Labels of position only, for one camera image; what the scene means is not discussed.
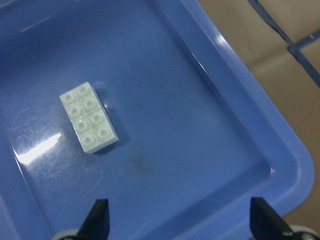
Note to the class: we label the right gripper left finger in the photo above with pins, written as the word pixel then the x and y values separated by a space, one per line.
pixel 96 225

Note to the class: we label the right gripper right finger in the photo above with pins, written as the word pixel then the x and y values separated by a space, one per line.
pixel 265 223

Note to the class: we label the white block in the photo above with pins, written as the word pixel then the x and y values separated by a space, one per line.
pixel 80 101
pixel 95 131

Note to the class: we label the blue plastic tray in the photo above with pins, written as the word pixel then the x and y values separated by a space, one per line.
pixel 198 136

